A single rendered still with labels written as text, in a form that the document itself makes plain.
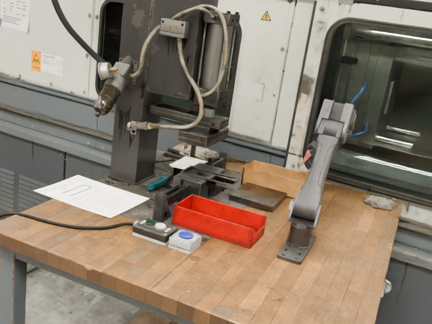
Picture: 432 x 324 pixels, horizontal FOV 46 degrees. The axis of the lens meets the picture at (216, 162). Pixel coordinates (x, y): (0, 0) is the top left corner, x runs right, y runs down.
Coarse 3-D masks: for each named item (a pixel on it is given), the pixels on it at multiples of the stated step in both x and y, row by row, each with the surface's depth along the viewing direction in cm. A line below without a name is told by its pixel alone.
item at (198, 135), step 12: (156, 108) 168; (168, 108) 174; (180, 108) 172; (204, 108) 162; (192, 120) 163; (204, 120) 162; (216, 120) 160; (228, 120) 166; (180, 132) 159; (192, 132) 158; (204, 132) 160; (216, 132) 162; (192, 144) 158; (204, 144) 156
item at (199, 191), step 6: (174, 180) 164; (216, 180) 172; (192, 186) 162; (198, 186) 161; (204, 186) 164; (192, 192) 162; (198, 192) 162; (204, 192) 165; (210, 192) 175; (216, 192) 176
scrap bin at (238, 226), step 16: (176, 208) 147; (192, 208) 158; (208, 208) 156; (224, 208) 154; (240, 208) 152; (176, 224) 148; (192, 224) 146; (208, 224) 144; (224, 224) 142; (240, 224) 153; (256, 224) 151; (224, 240) 143; (240, 240) 141; (256, 240) 145
